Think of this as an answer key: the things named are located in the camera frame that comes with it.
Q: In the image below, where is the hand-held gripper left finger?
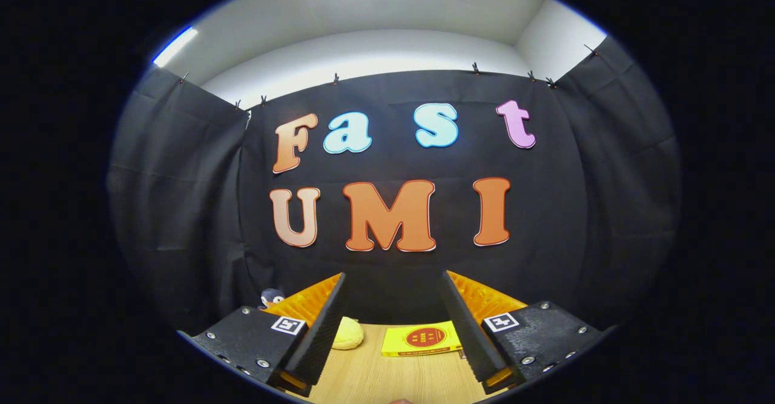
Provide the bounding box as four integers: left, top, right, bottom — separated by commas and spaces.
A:
179, 272, 350, 397

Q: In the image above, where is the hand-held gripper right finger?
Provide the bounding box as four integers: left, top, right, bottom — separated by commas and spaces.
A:
441, 270, 606, 394

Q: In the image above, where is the yellow plush bread toy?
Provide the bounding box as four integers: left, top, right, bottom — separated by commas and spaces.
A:
331, 316, 365, 351

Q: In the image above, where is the yellow book with red circle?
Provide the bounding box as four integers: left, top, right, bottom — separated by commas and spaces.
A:
381, 321, 464, 357

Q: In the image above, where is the ceiling light panel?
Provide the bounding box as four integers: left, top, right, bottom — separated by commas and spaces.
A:
153, 26, 199, 67

